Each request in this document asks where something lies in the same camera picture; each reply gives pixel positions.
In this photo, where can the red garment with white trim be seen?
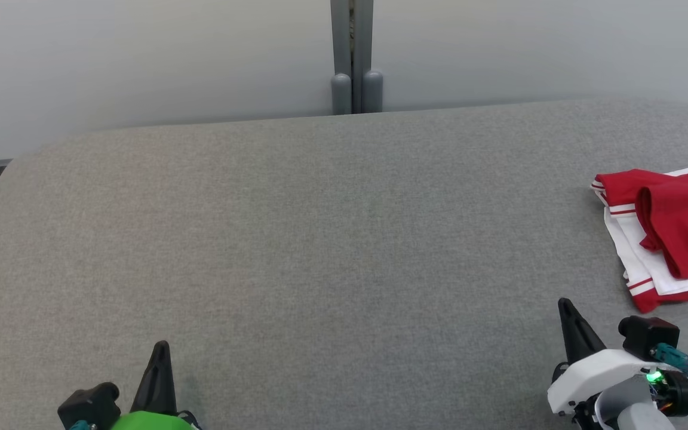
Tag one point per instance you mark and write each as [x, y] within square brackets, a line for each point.
[684, 227]

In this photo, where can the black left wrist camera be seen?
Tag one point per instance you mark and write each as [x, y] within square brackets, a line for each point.
[90, 403]

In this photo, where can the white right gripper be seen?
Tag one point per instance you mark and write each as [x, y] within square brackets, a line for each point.
[595, 376]

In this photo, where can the grey fabric sofa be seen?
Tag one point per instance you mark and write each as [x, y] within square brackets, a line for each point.
[320, 269]

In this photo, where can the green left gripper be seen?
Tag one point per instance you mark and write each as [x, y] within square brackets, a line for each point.
[150, 421]

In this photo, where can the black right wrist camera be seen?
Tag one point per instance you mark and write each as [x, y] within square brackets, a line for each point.
[648, 334]

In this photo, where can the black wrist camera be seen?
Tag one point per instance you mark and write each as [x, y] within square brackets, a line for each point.
[90, 403]
[648, 334]

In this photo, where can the grey double partition post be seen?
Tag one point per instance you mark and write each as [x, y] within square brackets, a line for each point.
[344, 60]

